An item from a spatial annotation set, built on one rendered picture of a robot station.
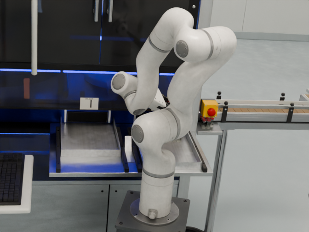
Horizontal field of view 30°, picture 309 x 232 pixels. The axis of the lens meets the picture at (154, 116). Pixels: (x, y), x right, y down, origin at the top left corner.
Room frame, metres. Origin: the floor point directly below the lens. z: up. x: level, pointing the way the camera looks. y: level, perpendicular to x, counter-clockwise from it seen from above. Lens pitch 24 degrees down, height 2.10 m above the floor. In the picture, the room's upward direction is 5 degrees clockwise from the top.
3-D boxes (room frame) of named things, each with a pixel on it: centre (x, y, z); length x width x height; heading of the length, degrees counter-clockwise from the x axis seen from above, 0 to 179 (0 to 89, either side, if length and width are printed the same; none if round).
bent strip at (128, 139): (2.27, 0.10, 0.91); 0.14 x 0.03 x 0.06; 12
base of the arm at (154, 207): (1.87, -0.03, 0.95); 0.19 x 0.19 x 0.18
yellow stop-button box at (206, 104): (2.62, -0.26, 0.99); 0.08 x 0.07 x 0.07; 11
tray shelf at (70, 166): (2.35, 0.11, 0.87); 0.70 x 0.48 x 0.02; 101
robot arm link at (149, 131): (1.85, -0.01, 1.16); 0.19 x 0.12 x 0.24; 133
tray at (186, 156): (2.34, -0.06, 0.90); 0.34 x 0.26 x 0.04; 11
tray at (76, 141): (2.39, 0.29, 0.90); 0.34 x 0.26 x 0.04; 11
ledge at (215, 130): (2.66, -0.27, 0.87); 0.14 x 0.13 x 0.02; 11
